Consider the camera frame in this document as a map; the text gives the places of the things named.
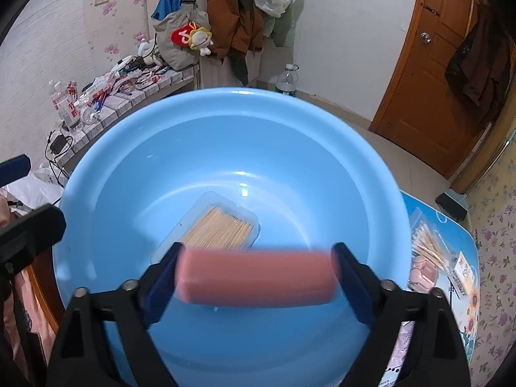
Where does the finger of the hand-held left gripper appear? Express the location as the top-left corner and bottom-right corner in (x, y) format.
(0, 155), (31, 188)
(0, 205), (67, 277)

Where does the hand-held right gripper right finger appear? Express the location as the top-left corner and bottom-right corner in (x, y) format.
(331, 242), (472, 387)

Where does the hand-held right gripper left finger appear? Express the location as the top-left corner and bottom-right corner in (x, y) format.
(45, 242), (184, 387)

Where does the clear box of toothpicks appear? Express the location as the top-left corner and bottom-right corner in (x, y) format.
(151, 191), (259, 263)

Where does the clear bag of cotton swabs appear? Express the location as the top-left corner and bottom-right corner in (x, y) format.
(410, 209), (454, 271)

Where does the pink sausage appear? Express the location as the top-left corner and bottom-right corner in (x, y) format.
(175, 249), (339, 305)

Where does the light blue plastic basin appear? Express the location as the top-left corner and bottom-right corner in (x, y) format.
(52, 87), (412, 387)

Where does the grey shoulder bag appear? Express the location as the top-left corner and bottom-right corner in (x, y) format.
(153, 6), (212, 71)

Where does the black power adapter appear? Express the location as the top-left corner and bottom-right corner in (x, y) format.
(50, 133), (73, 156)

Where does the pink plastic box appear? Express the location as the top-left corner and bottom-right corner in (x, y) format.
(408, 255), (439, 293)

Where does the red white snack packet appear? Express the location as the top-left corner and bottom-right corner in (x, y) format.
(52, 81), (81, 130)

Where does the small white carton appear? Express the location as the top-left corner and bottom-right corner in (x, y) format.
(447, 250), (478, 296)

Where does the brown wooden door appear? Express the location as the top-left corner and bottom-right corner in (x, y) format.
(369, 0), (490, 179)

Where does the red pouch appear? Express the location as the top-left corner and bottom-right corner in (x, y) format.
(171, 24), (194, 47)

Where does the large clear water bottle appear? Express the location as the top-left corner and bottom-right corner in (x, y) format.
(275, 64), (300, 98)

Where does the white ribbed radiator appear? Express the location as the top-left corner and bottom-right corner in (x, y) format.
(200, 58), (246, 88)

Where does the white yellow plush toy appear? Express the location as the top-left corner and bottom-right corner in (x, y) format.
(187, 22), (213, 57)

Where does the dark hanging jacket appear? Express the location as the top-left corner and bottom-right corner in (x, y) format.
(445, 12), (506, 124)

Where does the brown hanging jacket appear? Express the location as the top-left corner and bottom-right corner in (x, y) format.
(206, 0), (264, 85)

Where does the pale green garment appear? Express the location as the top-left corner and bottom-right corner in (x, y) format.
(264, 0), (305, 47)

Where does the grey dustpan with long handle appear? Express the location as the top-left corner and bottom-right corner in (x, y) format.
(435, 129), (514, 222)

